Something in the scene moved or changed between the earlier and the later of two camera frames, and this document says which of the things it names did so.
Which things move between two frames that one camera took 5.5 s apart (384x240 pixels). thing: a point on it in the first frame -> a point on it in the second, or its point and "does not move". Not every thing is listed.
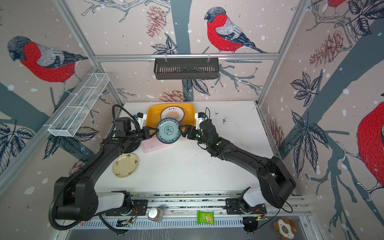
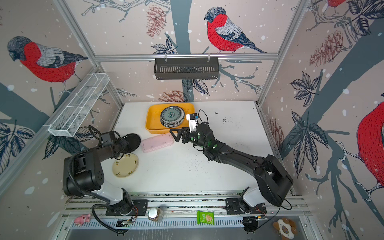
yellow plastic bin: (154, 110) does not move
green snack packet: (205, 217) does not move
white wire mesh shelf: (73, 113) does not move
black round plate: (131, 145) does not move
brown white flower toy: (286, 227) does not move
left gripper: (146, 132) -> (122, 142)
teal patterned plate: (169, 131) -> (172, 114)
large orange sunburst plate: (174, 112) -> (172, 125)
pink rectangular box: (152, 143) does not move
